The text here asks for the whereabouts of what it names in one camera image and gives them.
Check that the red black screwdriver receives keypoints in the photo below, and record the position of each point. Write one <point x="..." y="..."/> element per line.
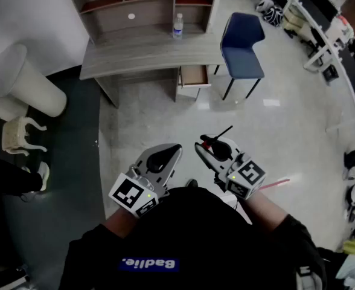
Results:
<point x="206" y="138"/>

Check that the person's left forearm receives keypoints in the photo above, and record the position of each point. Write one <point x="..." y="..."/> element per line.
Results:
<point x="120" y="222"/>

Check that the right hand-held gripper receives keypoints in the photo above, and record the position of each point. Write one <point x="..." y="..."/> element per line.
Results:
<point x="247" y="177"/>

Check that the black office chair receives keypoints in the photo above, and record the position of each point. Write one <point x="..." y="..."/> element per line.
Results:
<point x="314" y="41"/>

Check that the black white patterned bag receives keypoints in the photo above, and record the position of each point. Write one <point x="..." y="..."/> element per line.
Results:
<point x="263" y="3"/>
<point x="273" y="14"/>

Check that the small black floor box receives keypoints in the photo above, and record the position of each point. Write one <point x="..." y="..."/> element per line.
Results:
<point x="330" y="73"/>

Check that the grey shoulder bag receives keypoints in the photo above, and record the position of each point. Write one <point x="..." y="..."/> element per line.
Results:
<point x="310" y="278"/>

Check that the blue chair with black legs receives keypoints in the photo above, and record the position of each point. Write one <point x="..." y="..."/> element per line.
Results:
<point x="241" y="59"/>

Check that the person's black shirt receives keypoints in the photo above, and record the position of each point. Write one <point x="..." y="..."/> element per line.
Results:
<point x="195" y="237"/>

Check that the clear plastic water bottle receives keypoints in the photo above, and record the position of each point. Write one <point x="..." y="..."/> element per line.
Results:
<point x="178" y="26"/>

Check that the white round disc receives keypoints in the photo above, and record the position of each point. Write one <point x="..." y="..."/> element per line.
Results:
<point x="131" y="16"/>

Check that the cream ornate stool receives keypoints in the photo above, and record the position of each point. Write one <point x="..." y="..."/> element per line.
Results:
<point x="14" y="134"/>

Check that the light blue cloth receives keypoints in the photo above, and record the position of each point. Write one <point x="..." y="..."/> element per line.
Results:
<point x="354" y="269"/>

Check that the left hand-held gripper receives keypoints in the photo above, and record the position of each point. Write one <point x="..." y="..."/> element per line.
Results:
<point x="126" y="192"/>

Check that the person's black shoe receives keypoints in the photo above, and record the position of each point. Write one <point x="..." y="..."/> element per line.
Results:
<point x="191" y="183"/>

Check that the long white desk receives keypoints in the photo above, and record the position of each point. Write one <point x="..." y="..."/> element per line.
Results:
<point x="331" y="44"/>

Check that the grey wooden desk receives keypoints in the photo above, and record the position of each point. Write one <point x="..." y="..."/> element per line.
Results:
<point x="135" y="56"/>

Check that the wooden desk drawer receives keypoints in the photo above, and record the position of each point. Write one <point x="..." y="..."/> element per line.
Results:
<point x="194" y="75"/>

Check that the beige boxes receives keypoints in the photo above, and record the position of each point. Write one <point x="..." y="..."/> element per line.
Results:
<point x="293" y="20"/>

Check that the black monitor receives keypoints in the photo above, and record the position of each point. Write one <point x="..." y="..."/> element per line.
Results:
<point x="324" y="9"/>

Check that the white ribbed cylinder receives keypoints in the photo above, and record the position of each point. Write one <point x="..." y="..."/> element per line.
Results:
<point x="29" y="83"/>

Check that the person's right forearm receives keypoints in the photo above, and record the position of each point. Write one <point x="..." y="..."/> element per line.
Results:
<point x="265" y="210"/>

